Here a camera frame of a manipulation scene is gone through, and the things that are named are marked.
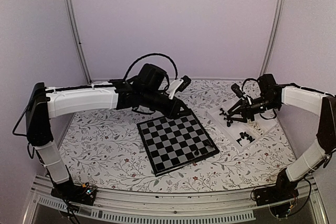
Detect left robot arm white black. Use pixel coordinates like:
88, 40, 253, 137
20, 63, 191, 200

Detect white plastic compartment tray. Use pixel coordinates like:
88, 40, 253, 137
207, 100, 277, 152

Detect floral patterned tablecloth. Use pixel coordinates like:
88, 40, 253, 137
56, 78, 299, 193

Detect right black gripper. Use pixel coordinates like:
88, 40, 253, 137
227, 95, 279, 123

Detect aluminium frame post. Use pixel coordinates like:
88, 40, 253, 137
259, 0, 285, 76
64, 0, 92, 83

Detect right aluminium frame post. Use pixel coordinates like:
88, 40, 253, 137
259, 0, 285, 76

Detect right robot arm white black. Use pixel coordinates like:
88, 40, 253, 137
225, 73, 335, 201

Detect left aluminium frame post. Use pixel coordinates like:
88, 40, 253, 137
64, 0, 92, 83

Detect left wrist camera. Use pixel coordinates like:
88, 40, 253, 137
166, 75, 191, 100

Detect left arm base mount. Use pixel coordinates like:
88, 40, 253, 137
51, 180, 98, 206

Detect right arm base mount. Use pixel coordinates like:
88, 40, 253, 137
250, 186, 299, 218

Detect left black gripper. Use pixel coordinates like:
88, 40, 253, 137
142, 89, 193, 120

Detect front aluminium rail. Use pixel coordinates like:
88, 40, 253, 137
23, 176, 330, 223

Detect black and grey chessboard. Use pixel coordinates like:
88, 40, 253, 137
137, 113, 219, 177

